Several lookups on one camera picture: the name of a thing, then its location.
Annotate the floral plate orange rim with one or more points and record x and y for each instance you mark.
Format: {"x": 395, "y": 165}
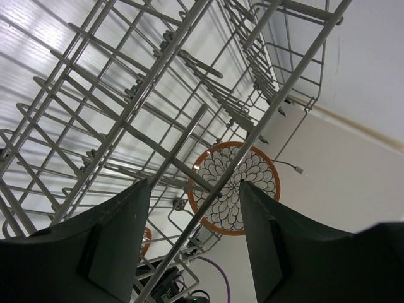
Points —
{"x": 147, "y": 237}
{"x": 224, "y": 216}

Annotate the floral plate orange rim front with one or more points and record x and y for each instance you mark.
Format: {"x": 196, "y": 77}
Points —
{"x": 147, "y": 237}

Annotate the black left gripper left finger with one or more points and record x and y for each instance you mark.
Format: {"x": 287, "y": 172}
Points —
{"x": 91, "y": 257}

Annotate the grey wire dish rack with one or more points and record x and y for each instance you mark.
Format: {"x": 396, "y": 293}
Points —
{"x": 99, "y": 95}

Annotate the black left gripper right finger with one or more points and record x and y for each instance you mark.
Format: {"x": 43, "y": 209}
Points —
{"x": 294, "y": 258}

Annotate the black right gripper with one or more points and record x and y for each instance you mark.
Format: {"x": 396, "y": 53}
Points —
{"x": 171, "y": 283}

